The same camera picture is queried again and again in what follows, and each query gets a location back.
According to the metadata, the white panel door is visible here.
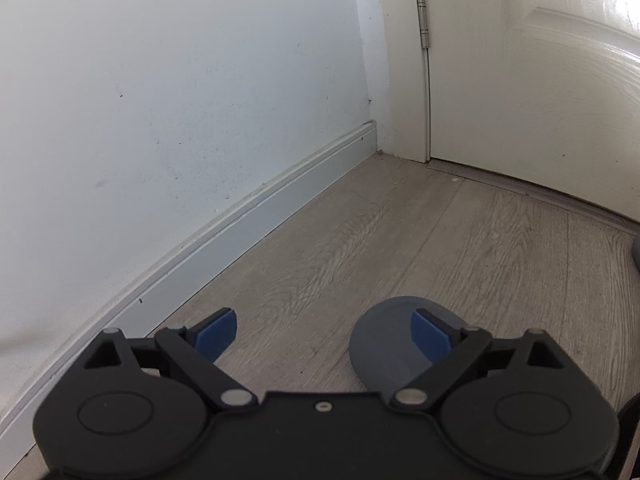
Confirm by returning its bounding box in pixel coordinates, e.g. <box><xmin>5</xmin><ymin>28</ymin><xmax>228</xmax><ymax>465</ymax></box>
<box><xmin>412</xmin><ymin>0</ymin><xmax>640</xmax><ymax>222</ymax></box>

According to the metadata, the metal door hinge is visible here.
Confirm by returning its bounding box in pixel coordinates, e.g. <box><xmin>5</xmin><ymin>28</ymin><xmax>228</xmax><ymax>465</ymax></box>
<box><xmin>415</xmin><ymin>0</ymin><xmax>432</xmax><ymax>50</ymax></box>

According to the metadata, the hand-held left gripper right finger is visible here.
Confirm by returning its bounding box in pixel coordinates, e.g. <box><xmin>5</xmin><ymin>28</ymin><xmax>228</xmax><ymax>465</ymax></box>
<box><xmin>390</xmin><ymin>308</ymin><xmax>573</xmax><ymax>411</ymax></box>

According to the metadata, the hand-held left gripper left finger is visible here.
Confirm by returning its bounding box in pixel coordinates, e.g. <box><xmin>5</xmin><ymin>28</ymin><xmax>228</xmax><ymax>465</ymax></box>
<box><xmin>78</xmin><ymin>308</ymin><xmax>259</xmax><ymax>411</ymax></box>

